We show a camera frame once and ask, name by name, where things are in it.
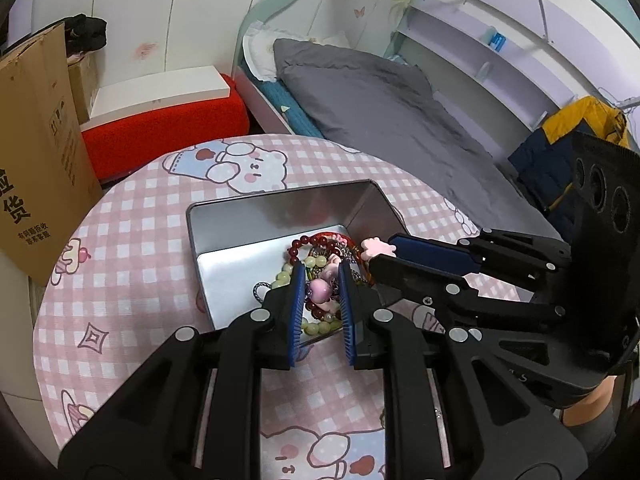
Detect grey blanket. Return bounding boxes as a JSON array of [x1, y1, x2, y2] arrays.
[[272, 37, 566, 241]]

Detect white wardrobe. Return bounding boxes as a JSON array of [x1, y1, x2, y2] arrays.
[[15, 0, 341, 106]]

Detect pink checked cartoon tablecloth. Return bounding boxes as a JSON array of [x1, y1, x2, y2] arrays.
[[32, 134, 501, 480]]

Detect pink bead charm bracelet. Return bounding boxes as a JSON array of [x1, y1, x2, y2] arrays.
[[305, 255, 341, 321]]

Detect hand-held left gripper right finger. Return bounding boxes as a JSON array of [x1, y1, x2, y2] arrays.
[[338, 261, 587, 480]]

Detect lilac wall shelves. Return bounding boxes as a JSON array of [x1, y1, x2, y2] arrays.
[[385, 2, 581, 131]]

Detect white pillow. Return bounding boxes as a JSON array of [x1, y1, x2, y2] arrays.
[[242, 25, 351, 81]]

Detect grey metal tin box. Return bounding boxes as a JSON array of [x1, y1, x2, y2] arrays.
[[186, 179, 411, 348]]

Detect large brown cardboard box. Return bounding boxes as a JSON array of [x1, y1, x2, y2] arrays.
[[0, 22, 103, 286]]

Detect pink paw charm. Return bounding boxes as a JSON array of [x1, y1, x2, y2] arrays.
[[360, 237, 397, 263]]

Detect red stool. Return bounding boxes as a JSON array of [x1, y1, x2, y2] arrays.
[[81, 74, 251, 181]]

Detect flat white box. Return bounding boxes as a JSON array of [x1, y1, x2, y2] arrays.
[[80, 65, 233, 131]]

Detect person's right forearm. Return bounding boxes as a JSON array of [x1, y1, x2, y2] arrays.
[[560, 375, 626, 461]]

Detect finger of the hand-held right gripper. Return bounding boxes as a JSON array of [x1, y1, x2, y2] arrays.
[[389, 229, 572, 277], [370, 254, 567, 332]]

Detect yellow and navy jacket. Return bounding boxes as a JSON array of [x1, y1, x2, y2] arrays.
[[507, 96, 633, 241]]

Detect black bag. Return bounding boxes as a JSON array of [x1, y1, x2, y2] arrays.
[[62, 14, 107, 53]]

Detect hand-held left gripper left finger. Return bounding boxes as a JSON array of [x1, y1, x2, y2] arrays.
[[59, 261, 307, 480]]

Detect pile of bead bracelets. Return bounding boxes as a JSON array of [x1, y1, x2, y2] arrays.
[[254, 231, 376, 333]]

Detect teal bed sheet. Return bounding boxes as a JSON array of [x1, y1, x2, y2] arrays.
[[260, 80, 326, 136]]

